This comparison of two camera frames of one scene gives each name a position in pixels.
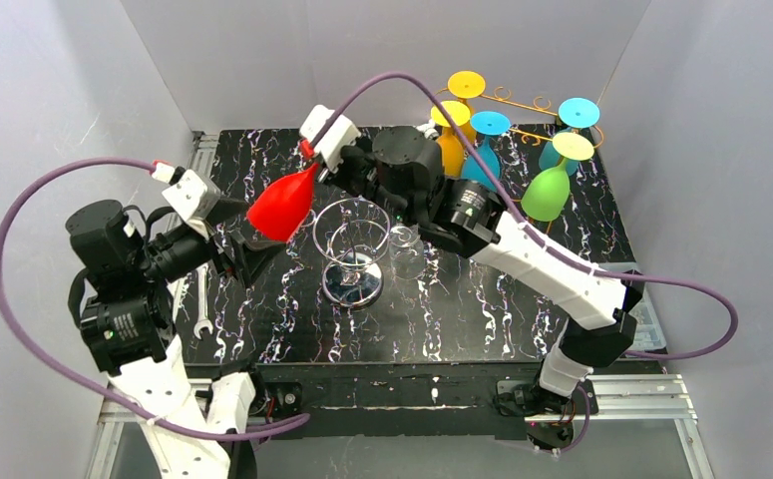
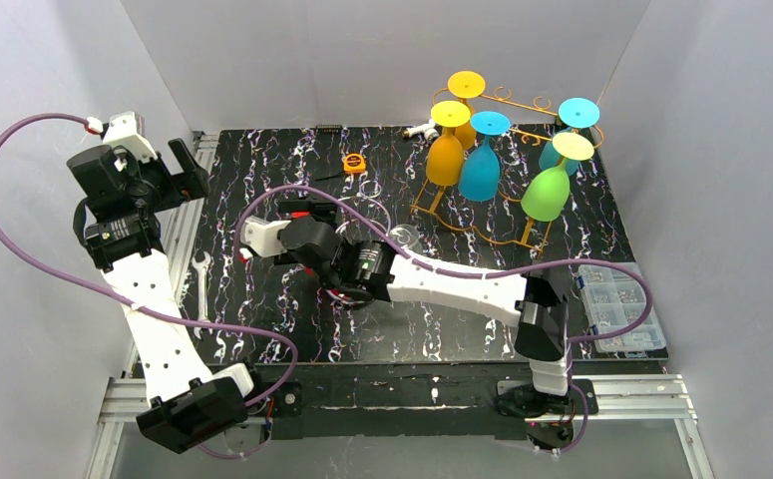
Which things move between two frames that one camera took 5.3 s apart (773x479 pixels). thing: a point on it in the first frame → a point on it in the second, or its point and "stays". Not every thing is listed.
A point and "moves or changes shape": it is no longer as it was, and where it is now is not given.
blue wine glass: x=576 y=113 stays
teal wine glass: x=487 y=124 stays
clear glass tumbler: x=407 y=250 stays
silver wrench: x=201 y=273 stays
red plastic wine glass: x=282 y=208 moves or changes shape
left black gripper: x=228 y=244 → x=179 y=183
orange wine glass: x=450 y=141 → x=466 y=86
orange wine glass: x=466 y=85 stays
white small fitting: x=430 y=132 stays
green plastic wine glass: x=547 y=196 stays
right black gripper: x=344 y=175 → x=296 y=216
